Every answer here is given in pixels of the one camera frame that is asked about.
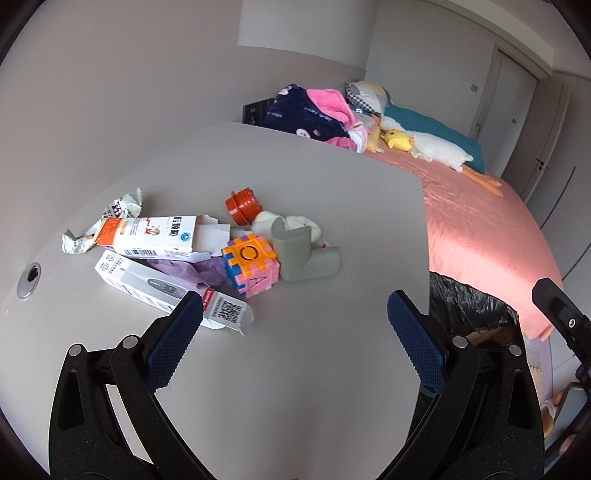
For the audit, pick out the orange bottle cap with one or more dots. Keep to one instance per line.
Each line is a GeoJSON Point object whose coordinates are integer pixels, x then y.
{"type": "Point", "coordinates": [243, 207]}

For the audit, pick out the white thermometer box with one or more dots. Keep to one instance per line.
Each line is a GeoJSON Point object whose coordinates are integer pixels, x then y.
{"type": "Point", "coordinates": [164, 292]}

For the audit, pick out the navy pink clothes pile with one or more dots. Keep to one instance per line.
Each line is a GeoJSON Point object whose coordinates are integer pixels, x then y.
{"type": "Point", "coordinates": [316, 114]}

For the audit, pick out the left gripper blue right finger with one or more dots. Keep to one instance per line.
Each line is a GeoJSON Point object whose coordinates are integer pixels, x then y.
{"type": "Point", "coordinates": [426, 356]}

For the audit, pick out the white orange medicine box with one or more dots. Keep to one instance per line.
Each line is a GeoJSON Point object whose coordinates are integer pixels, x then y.
{"type": "Point", "coordinates": [184, 238]}

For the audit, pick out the pink bed sheet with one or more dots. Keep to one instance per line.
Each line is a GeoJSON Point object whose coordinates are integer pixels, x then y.
{"type": "Point", "coordinates": [477, 238]}

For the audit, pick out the black trash bag bin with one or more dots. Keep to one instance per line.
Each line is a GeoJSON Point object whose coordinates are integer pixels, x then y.
{"type": "Point", "coordinates": [489, 396]}

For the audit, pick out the pink orange letter cube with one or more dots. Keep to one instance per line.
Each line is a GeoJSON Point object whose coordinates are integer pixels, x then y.
{"type": "Point", "coordinates": [251, 265]}

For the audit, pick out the white goose plush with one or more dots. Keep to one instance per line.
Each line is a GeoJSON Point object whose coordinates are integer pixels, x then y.
{"type": "Point", "coordinates": [431, 148]}

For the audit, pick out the teal pillow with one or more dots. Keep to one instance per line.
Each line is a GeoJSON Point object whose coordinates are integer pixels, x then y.
{"type": "Point", "coordinates": [413, 121]}

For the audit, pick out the metal desk grommet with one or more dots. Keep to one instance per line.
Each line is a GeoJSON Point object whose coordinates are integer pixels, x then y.
{"type": "Point", "coordinates": [28, 281]}

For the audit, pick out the person's right hand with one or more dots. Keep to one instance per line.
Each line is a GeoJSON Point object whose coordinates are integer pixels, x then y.
{"type": "Point", "coordinates": [549, 411]}

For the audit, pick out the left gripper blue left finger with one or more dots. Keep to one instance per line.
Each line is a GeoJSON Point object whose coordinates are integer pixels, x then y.
{"type": "Point", "coordinates": [169, 338]}

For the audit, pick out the black wall socket panel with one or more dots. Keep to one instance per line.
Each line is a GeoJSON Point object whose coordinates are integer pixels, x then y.
{"type": "Point", "coordinates": [254, 113]}

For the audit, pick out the yellow duck plush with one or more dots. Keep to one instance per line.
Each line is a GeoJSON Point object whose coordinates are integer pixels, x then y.
{"type": "Point", "coordinates": [398, 140]}

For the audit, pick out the white door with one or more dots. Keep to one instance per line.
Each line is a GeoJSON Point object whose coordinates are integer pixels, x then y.
{"type": "Point", "coordinates": [504, 107]}

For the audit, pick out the purple plastic bag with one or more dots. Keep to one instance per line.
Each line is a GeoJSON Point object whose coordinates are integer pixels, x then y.
{"type": "Point", "coordinates": [210, 272]}

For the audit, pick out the checkered pillow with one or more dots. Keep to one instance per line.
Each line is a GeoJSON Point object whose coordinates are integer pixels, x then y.
{"type": "Point", "coordinates": [367, 96]}

